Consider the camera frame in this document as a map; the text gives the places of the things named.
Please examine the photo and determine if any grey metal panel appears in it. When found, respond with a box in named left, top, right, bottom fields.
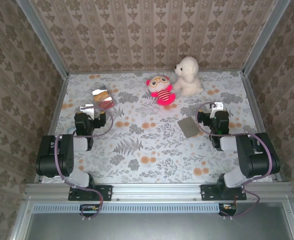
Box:
left=24, top=202, right=294, bottom=240

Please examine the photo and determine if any gold credit card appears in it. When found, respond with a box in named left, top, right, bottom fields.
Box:
left=94, top=91, right=112, bottom=103

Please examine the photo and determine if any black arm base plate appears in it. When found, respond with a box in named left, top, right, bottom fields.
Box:
left=200, top=184, right=247, bottom=202
left=68, top=184, right=113, bottom=202

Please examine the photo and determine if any aluminium frame rail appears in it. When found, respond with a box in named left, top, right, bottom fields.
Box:
left=24, top=182, right=294, bottom=201

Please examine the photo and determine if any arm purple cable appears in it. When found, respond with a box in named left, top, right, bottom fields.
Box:
left=54, top=104, right=114, bottom=221
left=195, top=101, right=274, bottom=220

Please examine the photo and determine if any black controller board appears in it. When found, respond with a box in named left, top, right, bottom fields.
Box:
left=218, top=202, right=237, bottom=217
left=79, top=204, right=99, bottom=217

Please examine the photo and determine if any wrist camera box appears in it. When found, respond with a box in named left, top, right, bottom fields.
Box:
left=79, top=103, right=99, bottom=120
left=209, top=101, right=224, bottom=113

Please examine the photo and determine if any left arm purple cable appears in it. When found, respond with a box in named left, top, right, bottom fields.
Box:
left=54, top=104, right=114, bottom=221

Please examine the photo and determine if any aluminium frame post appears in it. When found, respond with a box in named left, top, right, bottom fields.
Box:
left=241, top=0, right=291, bottom=76
left=16, top=0, right=70, bottom=78

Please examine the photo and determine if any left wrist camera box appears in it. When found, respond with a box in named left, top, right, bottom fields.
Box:
left=79, top=103, right=99, bottom=120

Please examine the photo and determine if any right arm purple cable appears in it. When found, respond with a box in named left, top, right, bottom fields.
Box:
left=195, top=101, right=274, bottom=220

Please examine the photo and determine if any white plush dog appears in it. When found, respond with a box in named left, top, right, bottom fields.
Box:
left=173, top=56, right=204, bottom=97

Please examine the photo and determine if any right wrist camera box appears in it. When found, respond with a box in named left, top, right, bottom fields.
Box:
left=209, top=101, right=224, bottom=113

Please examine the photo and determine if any light blue slotted cable duct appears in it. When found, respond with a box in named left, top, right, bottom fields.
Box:
left=33, top=202, right=221, bottom=214

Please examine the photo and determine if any pink striped plush doll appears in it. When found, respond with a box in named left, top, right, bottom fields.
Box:
left=146, top=74, right=177, bottom=106

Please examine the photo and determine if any floral table cloth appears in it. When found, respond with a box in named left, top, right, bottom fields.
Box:
left=40, top=71, right=275, bottom=185

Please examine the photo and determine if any grey card holder wallet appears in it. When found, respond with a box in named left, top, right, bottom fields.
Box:
left=177, top=117, right=204, bottom=139

